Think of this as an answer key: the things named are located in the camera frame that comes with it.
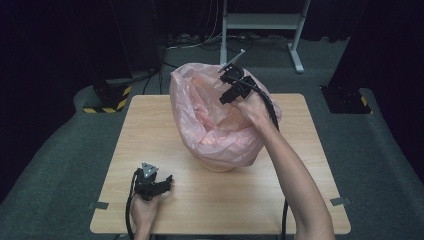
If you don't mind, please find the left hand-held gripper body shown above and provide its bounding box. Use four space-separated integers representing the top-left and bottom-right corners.
134 161 162 202

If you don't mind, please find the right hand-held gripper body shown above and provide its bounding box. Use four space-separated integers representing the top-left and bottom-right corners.
217 48 258 101

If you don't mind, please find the pink plastic bag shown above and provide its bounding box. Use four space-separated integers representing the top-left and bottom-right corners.
168 62 283 168

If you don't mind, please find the person's right hand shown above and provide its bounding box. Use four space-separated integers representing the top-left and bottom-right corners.
231 90 280 134

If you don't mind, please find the person's left hand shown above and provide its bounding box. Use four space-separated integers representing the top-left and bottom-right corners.
130 193 163 235

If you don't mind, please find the grey tape piece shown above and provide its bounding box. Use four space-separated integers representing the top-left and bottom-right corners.
87 201 110 211
329 196 352 207

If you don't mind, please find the black yellow striped stand base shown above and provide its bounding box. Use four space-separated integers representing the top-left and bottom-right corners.
82 79 133 115

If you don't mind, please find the black curtain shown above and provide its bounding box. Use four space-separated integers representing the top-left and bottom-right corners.
328 0 424 168
0 0 164 111

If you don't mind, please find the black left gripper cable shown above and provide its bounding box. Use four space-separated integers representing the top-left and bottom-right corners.
125 168 140 240

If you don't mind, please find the white floor cable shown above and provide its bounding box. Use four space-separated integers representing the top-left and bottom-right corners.
165 31 224 52

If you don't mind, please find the grey metal stand frame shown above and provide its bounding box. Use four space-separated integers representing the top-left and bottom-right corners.
218 0 313 75

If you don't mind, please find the black floor cable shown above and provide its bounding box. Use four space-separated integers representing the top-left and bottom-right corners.
142 61 181 96

